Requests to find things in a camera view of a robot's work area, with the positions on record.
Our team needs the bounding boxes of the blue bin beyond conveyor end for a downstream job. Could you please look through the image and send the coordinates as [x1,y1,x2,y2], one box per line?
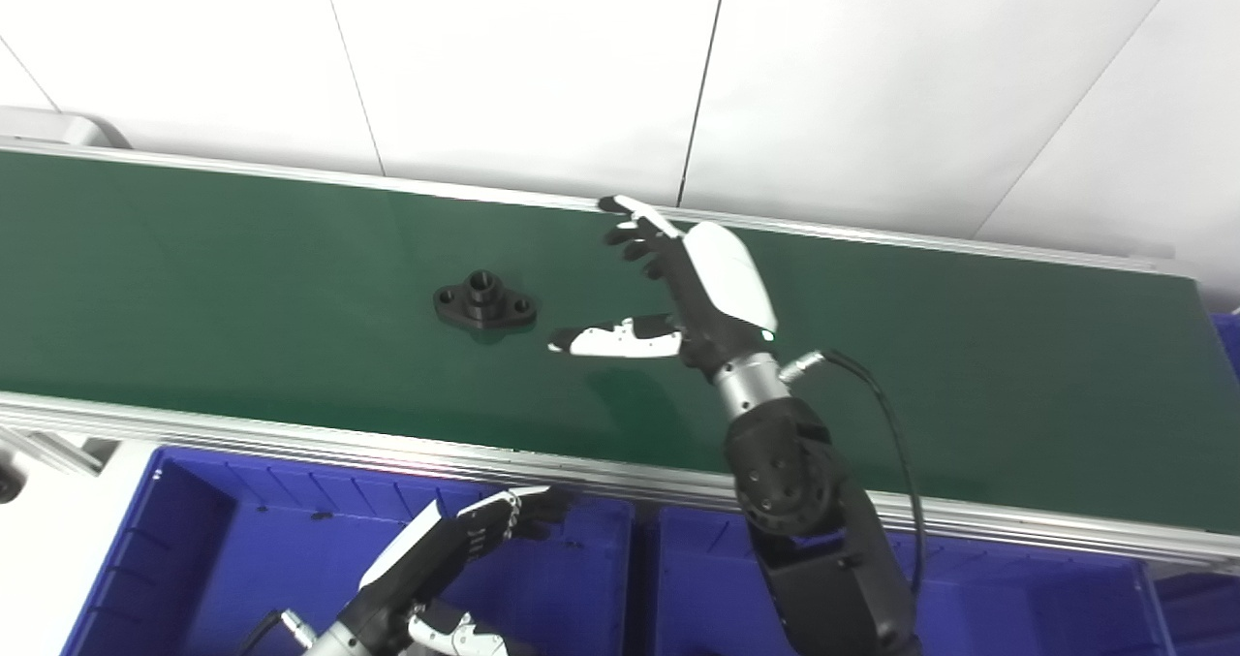
[1211,312,1240,386]

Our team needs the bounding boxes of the black flanged metal part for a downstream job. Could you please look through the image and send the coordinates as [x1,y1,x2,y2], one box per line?
[433,269,539,333]

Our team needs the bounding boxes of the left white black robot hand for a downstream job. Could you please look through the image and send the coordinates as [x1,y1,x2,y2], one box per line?
[337,485,579,656]

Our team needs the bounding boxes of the large blue plastic bin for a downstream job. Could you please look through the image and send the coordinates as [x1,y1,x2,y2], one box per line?
[635,506,1178,656]
[1153,564,1240,656]
[60,446,636,656]

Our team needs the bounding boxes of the aluminium profile bracket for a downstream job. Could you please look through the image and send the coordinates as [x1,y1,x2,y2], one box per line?
[0,425,106,476]

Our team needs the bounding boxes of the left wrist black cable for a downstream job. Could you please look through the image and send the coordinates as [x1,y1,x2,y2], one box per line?
[237,609,313,656]

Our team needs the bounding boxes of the grey conveyor end housing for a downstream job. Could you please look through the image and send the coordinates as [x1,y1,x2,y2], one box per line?
[0,106,133,151]

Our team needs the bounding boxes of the green conveyor belt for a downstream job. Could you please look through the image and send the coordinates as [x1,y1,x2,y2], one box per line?
[0,150,1240,537]
[0,136,1240,576]

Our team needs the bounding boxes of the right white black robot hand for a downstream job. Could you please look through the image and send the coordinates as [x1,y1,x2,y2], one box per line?
[547,194,781,382]

